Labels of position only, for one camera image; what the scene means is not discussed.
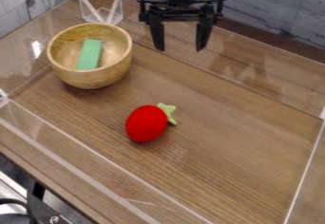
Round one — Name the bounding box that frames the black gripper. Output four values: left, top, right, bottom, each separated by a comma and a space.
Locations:
138, 0, 227, 51

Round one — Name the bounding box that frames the green rectangular block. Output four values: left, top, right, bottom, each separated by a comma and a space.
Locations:
77, 39, 102, 69

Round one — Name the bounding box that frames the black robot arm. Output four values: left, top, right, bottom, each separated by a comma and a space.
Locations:
138, 0, 227, 51

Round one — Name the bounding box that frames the brown wooden bowl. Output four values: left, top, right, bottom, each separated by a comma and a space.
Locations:
46, 23, 133, 89

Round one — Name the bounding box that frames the red plush strawberry toy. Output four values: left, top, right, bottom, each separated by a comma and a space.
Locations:
125, 103, 178, 142

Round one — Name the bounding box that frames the black table leg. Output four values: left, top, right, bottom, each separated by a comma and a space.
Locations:
33, 182, 46, 199

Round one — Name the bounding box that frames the black device with logo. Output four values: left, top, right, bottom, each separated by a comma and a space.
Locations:
27, 195, 73, 224

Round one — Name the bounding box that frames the clear acrylic tray enclosure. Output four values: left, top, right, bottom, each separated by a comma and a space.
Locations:
0, 0, 325, 224

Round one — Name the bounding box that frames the black cable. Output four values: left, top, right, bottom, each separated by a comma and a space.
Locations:
0, 197, 38, 224

